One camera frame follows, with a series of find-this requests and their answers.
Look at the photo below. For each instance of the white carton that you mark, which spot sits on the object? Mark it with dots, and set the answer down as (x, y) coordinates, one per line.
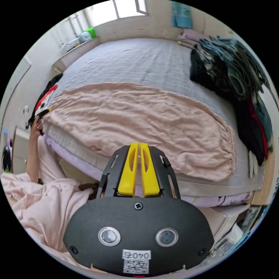
(233, 220)

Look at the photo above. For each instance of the white desk with things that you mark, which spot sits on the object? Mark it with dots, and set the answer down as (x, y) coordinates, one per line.
(74, 50)

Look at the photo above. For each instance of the blue hanging cloth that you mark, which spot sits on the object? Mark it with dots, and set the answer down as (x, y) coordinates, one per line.
(182, 15)

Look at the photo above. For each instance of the person's left hand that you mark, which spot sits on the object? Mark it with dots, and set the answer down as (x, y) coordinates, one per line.
(36, 130)

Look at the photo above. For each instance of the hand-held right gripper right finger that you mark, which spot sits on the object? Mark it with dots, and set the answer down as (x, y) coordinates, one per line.
(150, 176)

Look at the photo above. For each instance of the pile of clothes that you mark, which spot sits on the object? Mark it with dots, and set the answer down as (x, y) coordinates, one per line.
(224, 69)

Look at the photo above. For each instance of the window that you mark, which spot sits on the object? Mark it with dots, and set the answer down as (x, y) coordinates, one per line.
(128, 8)

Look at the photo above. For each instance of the white cupboard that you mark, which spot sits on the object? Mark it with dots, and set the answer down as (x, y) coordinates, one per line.
(20, 148)

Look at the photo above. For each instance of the pink long pants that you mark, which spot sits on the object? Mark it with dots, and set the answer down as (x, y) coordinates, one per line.
(130, 117)

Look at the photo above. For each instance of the folded lilac blanket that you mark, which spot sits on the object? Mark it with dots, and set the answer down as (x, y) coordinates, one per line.
(189, 37)

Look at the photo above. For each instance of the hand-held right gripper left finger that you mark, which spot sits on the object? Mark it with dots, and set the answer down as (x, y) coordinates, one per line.
(127, 174)

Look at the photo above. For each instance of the person's left forearm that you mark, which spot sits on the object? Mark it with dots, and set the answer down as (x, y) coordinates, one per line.
(32, 159)

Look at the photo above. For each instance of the bed with grey striped sheet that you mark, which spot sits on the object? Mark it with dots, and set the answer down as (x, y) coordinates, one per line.
(135, 63)

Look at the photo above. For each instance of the person's body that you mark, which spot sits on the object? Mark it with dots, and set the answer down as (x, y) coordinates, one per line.
(48, 200)

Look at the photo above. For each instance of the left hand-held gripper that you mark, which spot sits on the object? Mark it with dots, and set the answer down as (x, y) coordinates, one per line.
(46, 98)

